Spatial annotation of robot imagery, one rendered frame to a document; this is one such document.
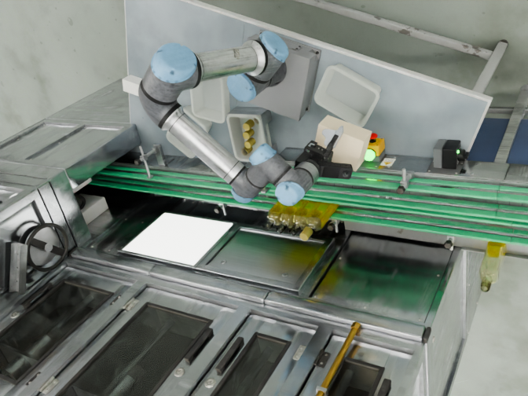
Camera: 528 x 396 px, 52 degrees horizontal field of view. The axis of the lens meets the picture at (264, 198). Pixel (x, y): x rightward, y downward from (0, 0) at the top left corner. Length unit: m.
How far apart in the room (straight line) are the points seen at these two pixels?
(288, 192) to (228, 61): 0.46
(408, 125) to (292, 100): 0.45
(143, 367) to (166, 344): 0.11
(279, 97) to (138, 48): 0.79
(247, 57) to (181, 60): 0.29
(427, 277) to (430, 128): 0.54
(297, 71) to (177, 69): 0.65
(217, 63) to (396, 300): 1.00
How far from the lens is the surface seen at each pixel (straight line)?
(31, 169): 2.69
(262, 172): 1.56
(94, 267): 2.49
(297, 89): 2.09
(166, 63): 1.55
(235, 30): 2.28
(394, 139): 2.15
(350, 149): 1.78
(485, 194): 1.94
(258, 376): 1.78
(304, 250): 2.16
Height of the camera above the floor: 2.59
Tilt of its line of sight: 45 degrees down
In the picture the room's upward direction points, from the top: 137 degrees counter-clockwise
